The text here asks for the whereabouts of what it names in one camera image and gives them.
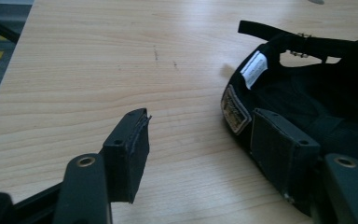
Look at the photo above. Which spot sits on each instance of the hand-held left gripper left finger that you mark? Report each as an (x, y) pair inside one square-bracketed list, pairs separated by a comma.
[(125, 158)]

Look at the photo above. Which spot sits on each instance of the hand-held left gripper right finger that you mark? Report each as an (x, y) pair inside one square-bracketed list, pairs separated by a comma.
[(284, 152)]

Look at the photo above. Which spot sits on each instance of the black baseball cap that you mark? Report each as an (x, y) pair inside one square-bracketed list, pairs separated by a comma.
[(323, 93)]

